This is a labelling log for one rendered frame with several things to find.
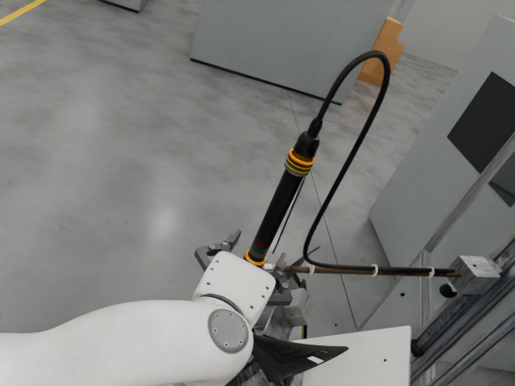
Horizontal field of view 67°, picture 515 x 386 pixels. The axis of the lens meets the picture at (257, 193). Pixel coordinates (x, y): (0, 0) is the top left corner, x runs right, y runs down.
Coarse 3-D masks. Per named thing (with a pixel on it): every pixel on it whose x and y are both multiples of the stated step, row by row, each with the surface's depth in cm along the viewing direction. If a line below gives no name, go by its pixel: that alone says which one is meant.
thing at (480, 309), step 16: (512, 240) 100; (496, 256) 103; (512, 272) 99; (496, 288) 103; (512, 288) 104; (448, 304) 115; (480, 304) 106; (496, 304) 107; (432, 320) 120; (464, 320) 110; (480, 320) 112; (416, 336) 125; (448, 336) 114; (432, 352) 119; (416, 368) 124
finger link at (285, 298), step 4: (280, 288) 60; (288, 288) 60; (280, 292) 60; (284, 292) 59; (288, 292) 59; (272, 296) 58; (276, 296) 58; (280, 296) 58; (284, 296) 58; (288, 296) 59; (268, 300) 57; (272, 300) 57; (276, 300) 57; (280, 300) 57; (284, 300) 58; (288, 300) 58; (268, 304) 57; (272, 304) 57; (276, 304) 58; (280, 304) 58; (284, 304) 58; (288, 304) 58
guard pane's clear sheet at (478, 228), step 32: (512, 160) 160; (480, 192) 175; (512, 192) 147; (448, 224) 192; (480, 224) 160; (512, 224) 137; (448, 256) 175; (480, 256) 148; (448, 352) 136; (512, 352) 106; (448, 384) 127; (480, 384) 112; (512, 384) 100
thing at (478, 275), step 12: (456, 264) 101; (468, 264) 99; (480, 264) 100; (492, 264) 102; (468, 276) 97; (480, 276) 96; (492, 276) 98; (456, 288) 100; (468, 288) 98; (480, 288) 100
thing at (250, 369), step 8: (272, 336) 114; (248, 368) 101; (256, 368) 101; (240, 376) 102; (248, 376) 100; (256, 376) 100; (264, 376) 101; (232, 384) 101; (240, 384) 99; (248, 384) 100; (256, 384) 100; (264, 384) 101; (272, 384) 102; (280, 384) 103
